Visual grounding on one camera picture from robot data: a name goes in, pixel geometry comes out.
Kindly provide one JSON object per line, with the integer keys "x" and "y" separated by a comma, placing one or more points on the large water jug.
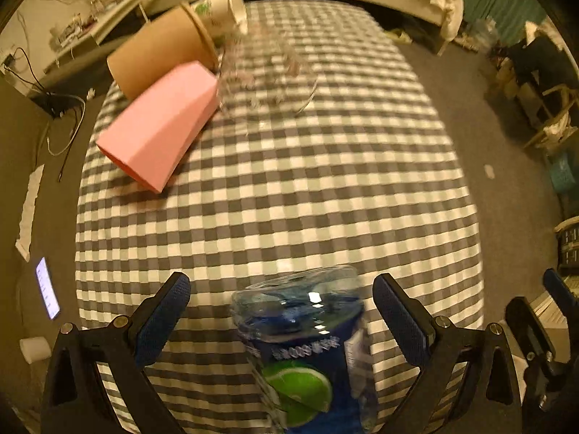
{"x": 484, "y": 34}

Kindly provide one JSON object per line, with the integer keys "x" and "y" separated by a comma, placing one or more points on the white paper cup green print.
{"x": 222, "y": 18}

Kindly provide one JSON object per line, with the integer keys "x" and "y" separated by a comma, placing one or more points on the white tissue roll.
{"x": 35, "y": 349}

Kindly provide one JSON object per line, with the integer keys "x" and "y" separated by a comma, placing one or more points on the pink faceted cup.
{"x": 149, "y": 138}

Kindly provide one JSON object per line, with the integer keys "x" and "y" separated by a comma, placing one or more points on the clear plastic cup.
{"x": 262, "y": 77}

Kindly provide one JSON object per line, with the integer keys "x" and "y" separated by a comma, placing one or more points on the lit smartphone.
{"x": 46, "y": 289}

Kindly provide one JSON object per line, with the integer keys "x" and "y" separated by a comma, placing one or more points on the wooden chair with clothes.
{"x": 540, "y": 74}

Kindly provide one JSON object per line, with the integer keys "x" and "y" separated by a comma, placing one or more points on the white nightstand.
{"x": 95, "y": 34}

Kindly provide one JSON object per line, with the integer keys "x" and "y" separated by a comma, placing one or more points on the grey white checkered tablecloth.
{"x": 366, "y": 176}

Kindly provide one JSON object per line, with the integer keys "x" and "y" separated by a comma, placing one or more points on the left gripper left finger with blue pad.
{"x": 75, "y": 399}

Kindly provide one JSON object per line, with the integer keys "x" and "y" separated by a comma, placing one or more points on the white paper strip on sofa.
{"x": 24, "y": 239}

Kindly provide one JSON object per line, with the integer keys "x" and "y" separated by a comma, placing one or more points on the brown paper cup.
{"x": 175, "y": 38}

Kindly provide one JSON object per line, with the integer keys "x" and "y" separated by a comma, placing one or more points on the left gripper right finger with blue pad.
{"x": 487, "y": 400}

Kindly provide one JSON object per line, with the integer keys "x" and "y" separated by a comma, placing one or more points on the teal laundry basket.
{"x": 562, "y": 173}

